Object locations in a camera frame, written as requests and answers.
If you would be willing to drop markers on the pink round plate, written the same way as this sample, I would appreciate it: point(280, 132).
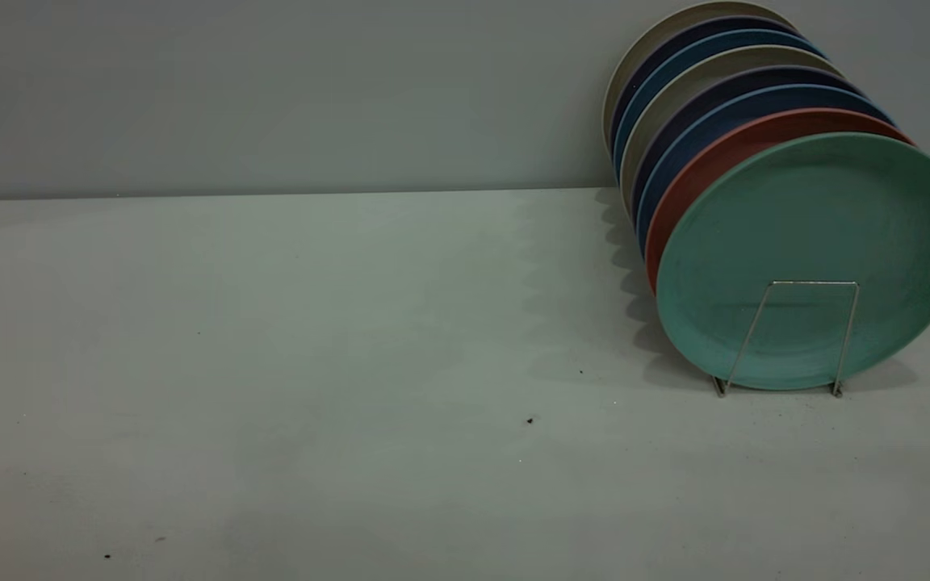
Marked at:
point(756, 135)

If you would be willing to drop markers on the blue round plate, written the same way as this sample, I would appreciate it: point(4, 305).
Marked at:
point(723, 117)
point(723, 40)

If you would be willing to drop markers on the dark purple round plate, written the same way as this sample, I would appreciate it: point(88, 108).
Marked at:
point(772, 77)
point(715, 27)

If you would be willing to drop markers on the green round plate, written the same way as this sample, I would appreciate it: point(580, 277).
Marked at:
point(812, 210)

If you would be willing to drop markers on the beige round plate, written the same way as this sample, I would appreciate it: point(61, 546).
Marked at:
point(739, 58)
point(691, 16)

